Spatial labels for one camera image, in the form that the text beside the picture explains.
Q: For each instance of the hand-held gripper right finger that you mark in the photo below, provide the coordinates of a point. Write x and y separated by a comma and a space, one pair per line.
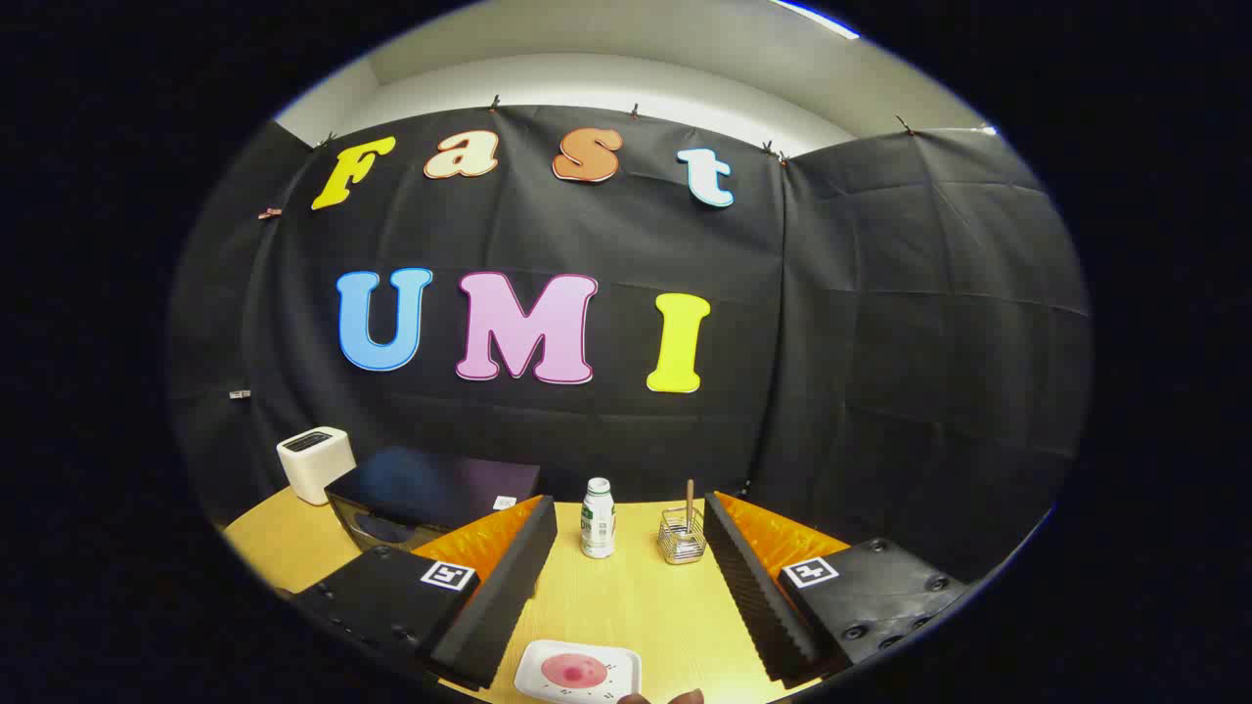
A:
753, 596

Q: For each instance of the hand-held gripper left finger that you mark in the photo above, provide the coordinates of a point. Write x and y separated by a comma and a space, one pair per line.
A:
509, 587

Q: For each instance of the white rectangular dish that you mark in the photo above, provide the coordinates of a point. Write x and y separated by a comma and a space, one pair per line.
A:
533, 677

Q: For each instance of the round pink meat slice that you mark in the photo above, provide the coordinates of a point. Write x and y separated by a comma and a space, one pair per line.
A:
575, 671

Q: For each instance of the black toaster oven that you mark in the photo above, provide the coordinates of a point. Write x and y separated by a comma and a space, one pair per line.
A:
430, 484

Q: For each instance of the glass toaster oven door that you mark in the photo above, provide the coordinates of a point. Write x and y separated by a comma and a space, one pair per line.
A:
381, 528

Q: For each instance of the white slot toaster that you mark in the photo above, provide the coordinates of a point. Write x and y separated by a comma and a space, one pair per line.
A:
318, 469

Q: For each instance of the white bottle with green label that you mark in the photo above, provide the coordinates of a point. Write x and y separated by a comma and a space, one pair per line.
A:
598, 528

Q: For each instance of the wooden stick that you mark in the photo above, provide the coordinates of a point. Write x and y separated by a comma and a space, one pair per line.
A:
690, 494

